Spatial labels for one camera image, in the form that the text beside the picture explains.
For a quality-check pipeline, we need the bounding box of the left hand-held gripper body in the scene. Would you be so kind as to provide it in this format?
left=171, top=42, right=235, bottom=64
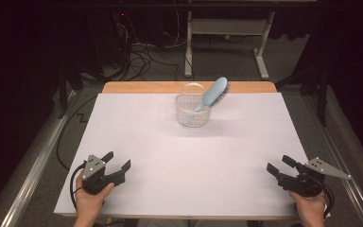
left=80, top=154, right=127, bottom=196

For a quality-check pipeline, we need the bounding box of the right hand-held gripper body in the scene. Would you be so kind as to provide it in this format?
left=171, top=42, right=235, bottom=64
left=277, top=156, right=353, bottom=199

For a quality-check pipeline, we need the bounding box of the white plastic basket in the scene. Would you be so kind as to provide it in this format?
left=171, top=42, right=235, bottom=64
left=174, top=82, right=212, bottom=129

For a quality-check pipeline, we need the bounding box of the person's left hand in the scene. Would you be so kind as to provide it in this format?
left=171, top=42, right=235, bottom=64
left=74, top=171, right=116, bottom=227

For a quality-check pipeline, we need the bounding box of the person's right hand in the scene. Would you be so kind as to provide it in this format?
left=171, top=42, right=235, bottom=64
left=287, top=189, right=327, bottom=227

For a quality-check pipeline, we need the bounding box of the white table cover sheet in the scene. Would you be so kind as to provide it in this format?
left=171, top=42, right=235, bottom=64
left=53, top=92, right=310, bottom=218

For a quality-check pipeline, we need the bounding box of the black stand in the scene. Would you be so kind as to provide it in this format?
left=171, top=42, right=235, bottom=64
left=58, top=60, right=86, bottom=119
left=275, top=62, right=330, bottom=127

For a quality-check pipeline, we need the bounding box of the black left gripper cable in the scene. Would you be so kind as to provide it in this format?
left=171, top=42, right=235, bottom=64
left=69, top=162, right=88, bottom=211

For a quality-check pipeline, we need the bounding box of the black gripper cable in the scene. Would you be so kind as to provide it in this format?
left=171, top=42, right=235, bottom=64
left=69, top=162, right=88, bottom=211
left=320, top=181, right=336, bottom=220

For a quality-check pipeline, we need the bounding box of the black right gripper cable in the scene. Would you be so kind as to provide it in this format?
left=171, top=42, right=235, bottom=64
left=320, top=181, right=336, bottom=220

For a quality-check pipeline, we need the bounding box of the long black floor cable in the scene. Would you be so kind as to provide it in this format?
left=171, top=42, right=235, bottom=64
left=56, top=94, right=98, bottom=171

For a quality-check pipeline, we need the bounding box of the aluminium floor rail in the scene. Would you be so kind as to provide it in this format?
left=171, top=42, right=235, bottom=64
left=0, top=91, right=77, bottom=227
left=305, top=94, right=363, bottom=227

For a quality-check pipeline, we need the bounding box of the tangle of floor cables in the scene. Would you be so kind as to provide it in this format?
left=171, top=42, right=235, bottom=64
left=107, top=12, right=181, bottom=79

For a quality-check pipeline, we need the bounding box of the white metal stand frame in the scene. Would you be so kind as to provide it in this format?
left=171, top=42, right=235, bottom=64
left=183, top=10, right=270, bottom=80

